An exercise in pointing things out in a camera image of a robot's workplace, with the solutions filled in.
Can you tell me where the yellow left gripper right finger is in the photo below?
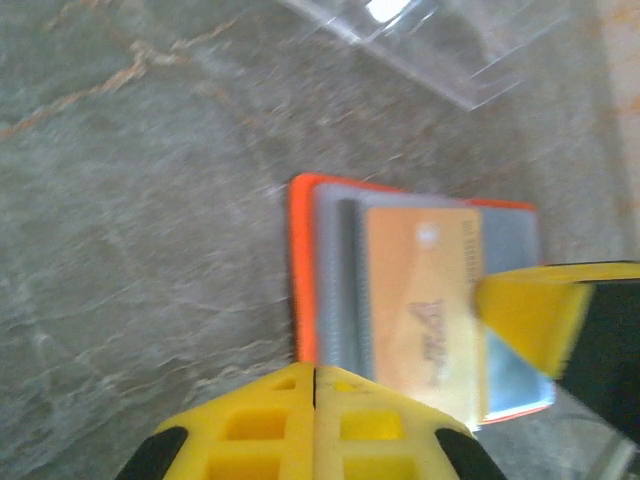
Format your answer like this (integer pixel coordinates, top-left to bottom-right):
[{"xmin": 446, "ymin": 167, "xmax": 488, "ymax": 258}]
[{"xmin": 315, "ymin": 365, "xmax": 507, "ymax": 480}]

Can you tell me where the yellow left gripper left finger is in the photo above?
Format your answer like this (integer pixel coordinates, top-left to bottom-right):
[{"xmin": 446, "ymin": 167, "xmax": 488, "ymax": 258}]
[{"xmin": 114, "ymin": 362, "xmax": 315, "ymax": 480}]

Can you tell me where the gold credit card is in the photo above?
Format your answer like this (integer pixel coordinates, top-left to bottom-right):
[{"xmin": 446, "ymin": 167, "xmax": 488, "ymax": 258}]
[{"xmin": 363, "ymin": 206, "xmax": 490, "ymax": 420}]

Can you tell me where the orange card holder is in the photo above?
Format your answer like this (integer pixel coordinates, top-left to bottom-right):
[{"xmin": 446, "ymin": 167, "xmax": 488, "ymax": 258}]
[{"xmin": 287, "ymin": 172, "xmax": 557, "ymax": 427}]

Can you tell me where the clear acrylic card stand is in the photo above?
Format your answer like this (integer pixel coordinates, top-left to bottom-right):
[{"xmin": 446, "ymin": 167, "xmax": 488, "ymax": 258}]
[{"xmin": 279, "ymin": 0, "xmax": 574, "ymax": 112}]

